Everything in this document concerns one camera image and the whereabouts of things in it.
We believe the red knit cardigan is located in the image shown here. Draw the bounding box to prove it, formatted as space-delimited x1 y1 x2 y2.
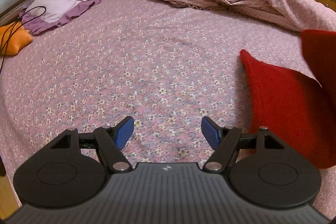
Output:
240 30 335 169

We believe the pink floral bed sheet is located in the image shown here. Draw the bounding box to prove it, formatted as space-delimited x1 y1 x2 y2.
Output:
0 0 336 219

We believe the orange plush toy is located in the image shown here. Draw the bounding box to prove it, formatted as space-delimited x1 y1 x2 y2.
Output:
1 21 33 56

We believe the lilac ruffled pillow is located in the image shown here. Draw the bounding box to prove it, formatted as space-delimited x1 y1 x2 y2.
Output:
19 0 102 35

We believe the black cable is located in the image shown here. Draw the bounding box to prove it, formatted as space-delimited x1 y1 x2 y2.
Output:
0 5 47 75

